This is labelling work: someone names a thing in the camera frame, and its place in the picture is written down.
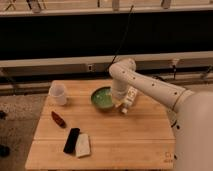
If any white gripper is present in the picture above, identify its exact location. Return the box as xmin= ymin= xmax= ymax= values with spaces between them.
xmin=111 ymin=79 xmax=128 ymax=100

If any green ceramic bowl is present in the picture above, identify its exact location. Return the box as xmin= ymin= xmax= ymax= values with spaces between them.
xmin=90 ymin=86 xmax=114 ymax=111

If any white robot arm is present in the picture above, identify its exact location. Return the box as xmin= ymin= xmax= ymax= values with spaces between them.
xmin=109 ymin=59 xmax=213 ymax=171

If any white plastic bottle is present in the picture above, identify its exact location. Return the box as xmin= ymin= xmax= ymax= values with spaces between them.
xmin=121 ymin=87 xmax=138 ymax=114

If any translucent white plastic cup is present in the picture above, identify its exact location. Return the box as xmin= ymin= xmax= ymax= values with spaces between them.
xmin=49 ymin=83 xmax=67 ymax=106

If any white rectangular block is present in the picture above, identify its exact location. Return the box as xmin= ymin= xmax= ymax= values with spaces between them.
xmin=75 ymin=133 xmax=91 ymax=158

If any dark red oblong object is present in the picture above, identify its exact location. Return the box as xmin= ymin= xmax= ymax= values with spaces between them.
xmin=51 ymin=111 xmax=66 ymax=128

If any black rectangular block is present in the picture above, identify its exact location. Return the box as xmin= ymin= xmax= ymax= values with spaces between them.
xmin=64 ymin=128 xmax=80 ymax=154

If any dark object on floor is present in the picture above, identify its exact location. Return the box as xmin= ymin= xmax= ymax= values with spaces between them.
xmin=0 ymin=111 xmax=7 ymax=120

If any black object on floor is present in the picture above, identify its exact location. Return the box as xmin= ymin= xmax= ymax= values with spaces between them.
xmin=0 ymin=144 xmax=10 ymax=157

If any white wall outlet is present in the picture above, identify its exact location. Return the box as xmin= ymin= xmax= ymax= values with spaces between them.
xmin=88 ymin=64 xmax=93 ymax=72

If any black hanging cable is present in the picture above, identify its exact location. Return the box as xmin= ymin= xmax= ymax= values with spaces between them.
xmin=103 ymin=4 xmax=135 ymax=72

